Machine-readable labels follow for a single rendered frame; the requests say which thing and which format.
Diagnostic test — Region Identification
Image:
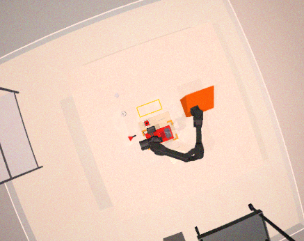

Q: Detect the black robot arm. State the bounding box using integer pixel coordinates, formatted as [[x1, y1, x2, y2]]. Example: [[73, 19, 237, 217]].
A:
[[139, 105, 204, 163]]

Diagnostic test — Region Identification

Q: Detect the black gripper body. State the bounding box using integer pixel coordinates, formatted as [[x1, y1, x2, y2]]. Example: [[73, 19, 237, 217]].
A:
[[146, 126, 158, 140]]

